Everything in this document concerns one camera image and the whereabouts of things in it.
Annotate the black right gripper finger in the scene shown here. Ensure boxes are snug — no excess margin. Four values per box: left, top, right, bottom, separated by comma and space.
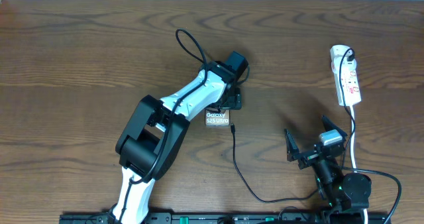
284, 129, 299, 162
321, 115, 347, 137

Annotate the Galaxy S25 Ultra smartphone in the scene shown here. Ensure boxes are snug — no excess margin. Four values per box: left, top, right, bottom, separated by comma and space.
205, 110, 231, 127

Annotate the black charger cable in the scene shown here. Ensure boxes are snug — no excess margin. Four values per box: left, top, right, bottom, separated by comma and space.
230, 48, 356, 204

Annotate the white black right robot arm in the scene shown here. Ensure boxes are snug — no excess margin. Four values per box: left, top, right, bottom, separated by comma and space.
284, 116, 372, 223

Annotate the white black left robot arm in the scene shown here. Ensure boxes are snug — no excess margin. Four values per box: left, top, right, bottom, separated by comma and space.
108, 52, 249, 223

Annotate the white power strip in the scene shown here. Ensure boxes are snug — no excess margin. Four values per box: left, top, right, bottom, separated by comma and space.
330, 44, 362, 107

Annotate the white power strip cord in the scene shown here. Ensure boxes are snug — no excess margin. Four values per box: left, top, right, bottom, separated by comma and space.
348, 105, 369, 224

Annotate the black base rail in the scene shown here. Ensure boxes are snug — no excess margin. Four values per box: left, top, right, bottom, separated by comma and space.
59, 211, 392, 224

